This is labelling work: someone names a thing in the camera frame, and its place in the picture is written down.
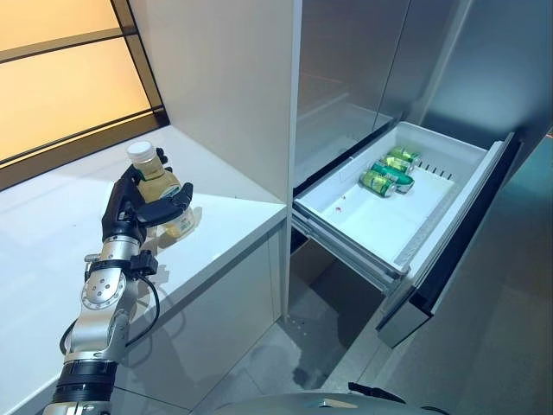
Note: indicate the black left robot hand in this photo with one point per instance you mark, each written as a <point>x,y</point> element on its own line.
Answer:
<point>118,207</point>

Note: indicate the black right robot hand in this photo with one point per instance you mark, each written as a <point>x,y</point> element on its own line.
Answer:
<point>376,390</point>

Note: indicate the yellow drink bottle white cap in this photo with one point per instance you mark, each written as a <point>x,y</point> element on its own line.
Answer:
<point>155,181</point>

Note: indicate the white fridge drawer steel front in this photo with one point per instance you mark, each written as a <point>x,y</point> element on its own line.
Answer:
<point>367,216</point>

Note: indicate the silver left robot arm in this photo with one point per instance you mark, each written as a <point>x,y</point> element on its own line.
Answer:
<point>101,294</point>

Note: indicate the stainless steel fridge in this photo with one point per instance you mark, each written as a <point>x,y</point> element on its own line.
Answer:
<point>345,65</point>

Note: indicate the white counter cabinet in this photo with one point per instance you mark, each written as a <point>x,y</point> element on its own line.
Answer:
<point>65,225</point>

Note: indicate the tall white partition panel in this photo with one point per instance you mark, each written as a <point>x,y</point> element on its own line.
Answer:
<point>224,86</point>

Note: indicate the light green drink can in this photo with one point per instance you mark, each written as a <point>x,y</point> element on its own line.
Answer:
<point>395,162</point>
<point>378,183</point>
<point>406,153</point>

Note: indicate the dark green drink can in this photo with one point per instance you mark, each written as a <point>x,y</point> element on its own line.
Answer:
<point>399,176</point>

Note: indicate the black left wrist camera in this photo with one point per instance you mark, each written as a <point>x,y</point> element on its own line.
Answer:
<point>142,262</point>

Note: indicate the orange lit window black frame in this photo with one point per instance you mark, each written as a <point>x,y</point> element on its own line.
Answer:
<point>65,78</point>

